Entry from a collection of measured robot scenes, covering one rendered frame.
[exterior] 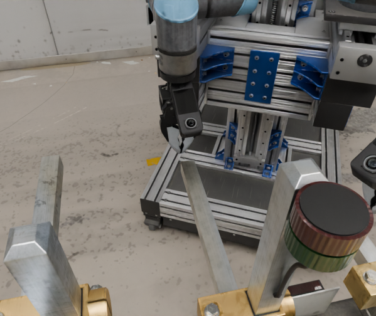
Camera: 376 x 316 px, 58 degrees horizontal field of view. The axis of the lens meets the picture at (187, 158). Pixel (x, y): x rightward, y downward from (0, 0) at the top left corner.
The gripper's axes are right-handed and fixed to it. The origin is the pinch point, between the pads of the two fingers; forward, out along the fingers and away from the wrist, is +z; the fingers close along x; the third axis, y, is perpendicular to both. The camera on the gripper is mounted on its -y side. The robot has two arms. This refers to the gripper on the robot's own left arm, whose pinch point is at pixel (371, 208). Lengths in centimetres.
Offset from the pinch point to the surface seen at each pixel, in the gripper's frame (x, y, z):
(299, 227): -4.3, -26.6, -19.7
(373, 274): -6.5, -5.7, 5.1
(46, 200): 26, -43, -3
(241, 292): 2.1, -23.7, 5.9
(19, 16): 275, -11, 52
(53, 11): 267, 13, 50
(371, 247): -3.0, 0.0, 7.3
